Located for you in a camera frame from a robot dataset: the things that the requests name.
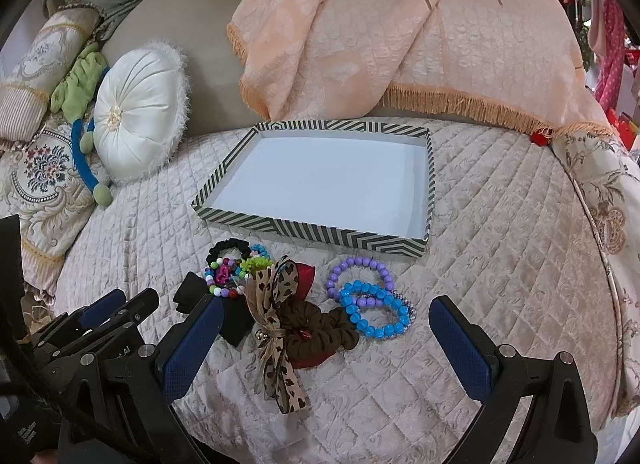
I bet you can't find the multicolour bead bracelet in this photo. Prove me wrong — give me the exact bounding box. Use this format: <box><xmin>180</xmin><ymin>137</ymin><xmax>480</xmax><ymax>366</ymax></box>
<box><xmin>202</xmin><ymin>256</ymin><xmax>248</xmax><ymax>300</ymax></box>

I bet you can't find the black bow hair clip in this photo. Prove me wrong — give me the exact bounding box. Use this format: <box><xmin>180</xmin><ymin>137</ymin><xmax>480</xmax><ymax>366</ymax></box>
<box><xmin>174</xmin><ymin>271</ymin><xmax>255</xmax><ymax>349</ymax></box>

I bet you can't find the black scrunchie hair tie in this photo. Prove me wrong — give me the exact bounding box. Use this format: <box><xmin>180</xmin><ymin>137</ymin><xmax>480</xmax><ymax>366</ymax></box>
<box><xmin>205</xmin><ymin>236</ymin><xmax>253</xmax><ymax>266</ymax></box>

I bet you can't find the leopard print ribbon bow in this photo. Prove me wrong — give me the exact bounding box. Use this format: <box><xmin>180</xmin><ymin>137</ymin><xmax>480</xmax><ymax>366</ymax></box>
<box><xmin>245</xmin><ymin>257</ymin><xmax>308</xmax><ymax>414</ymax></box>

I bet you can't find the brown scrunchie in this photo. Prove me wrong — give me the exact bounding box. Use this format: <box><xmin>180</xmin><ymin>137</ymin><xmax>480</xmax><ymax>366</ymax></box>
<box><xmin>278</xmin><ymin>300</ymin><xmax>360</xmax><ymax>369</ymax></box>

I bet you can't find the blue bead bracelet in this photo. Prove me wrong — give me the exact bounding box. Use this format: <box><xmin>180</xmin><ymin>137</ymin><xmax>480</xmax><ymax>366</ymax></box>
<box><xmin>338</xmin><ymin>278</ymin><xmax>412</xmax><ymax>341</ymax></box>

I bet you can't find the red bow hair clip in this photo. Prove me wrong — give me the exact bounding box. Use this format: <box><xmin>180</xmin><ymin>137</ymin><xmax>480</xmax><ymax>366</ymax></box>
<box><xmin>291</xmin><ymin>262</ymin><xmax>335</xmax><ymax>369</ymax></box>

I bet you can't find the embroidered floral pillow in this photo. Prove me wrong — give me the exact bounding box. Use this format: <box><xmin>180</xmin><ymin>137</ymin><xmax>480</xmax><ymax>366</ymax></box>
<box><xmin>1</xmin><ymin>114</ymin><xmax>96</xmax><ymax>297</ymax></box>

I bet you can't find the quilted beige bedspread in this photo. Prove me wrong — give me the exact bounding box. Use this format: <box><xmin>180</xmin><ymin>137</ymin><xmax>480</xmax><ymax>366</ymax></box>
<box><xmin>53</xmin><ymin>115</ymin><xmax>624</xmax><ymax>464</ymax></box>

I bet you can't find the white round satin cushion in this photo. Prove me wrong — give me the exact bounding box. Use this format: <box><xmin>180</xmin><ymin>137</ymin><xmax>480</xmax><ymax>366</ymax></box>
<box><xmin>93</xmin><ymin>40</ymin><xmax>190</xmax><ymax>184</ymax></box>

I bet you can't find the green blue plush toy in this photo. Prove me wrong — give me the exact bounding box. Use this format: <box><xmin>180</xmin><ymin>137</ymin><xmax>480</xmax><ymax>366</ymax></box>
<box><xmin>49</xmin><ymin>42</ymin><xmax>113</xmax><ymax>207</ymax></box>

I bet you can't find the cream bolster pillow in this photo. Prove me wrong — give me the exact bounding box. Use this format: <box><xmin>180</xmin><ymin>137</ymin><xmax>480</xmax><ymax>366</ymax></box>
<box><xmin>0</xmin><ymin>7</ymin><xmax>100</xmax><ymax>151</ymax></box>

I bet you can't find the striped black white tray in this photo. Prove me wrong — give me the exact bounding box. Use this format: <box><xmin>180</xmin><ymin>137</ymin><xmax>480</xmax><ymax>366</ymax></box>
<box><xmin>192</xmin><ymin>120</ymin><xmax>435</xmax><ymax>258</ymax></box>

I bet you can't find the peach fringed blanket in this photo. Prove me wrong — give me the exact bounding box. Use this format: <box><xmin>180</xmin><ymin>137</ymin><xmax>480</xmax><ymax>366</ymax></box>
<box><xmin>227</xmin><ymin>0</ymin><xmax>613</xmax><ymax>138</ymax></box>

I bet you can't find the neon colourful hair ties cluster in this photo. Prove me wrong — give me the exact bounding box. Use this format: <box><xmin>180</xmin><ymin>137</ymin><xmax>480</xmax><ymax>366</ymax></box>
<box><xmin>236</xmin><ymin>244</ymin><xmax>274</xmax><ymax>278</ymax></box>

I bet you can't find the purple bead bracelet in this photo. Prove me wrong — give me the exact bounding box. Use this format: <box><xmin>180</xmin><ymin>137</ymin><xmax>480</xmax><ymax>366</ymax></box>
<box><xmin>324</xmin><ymin>256</ymin><xmax>396</xmax><ymax>308</ymax></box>

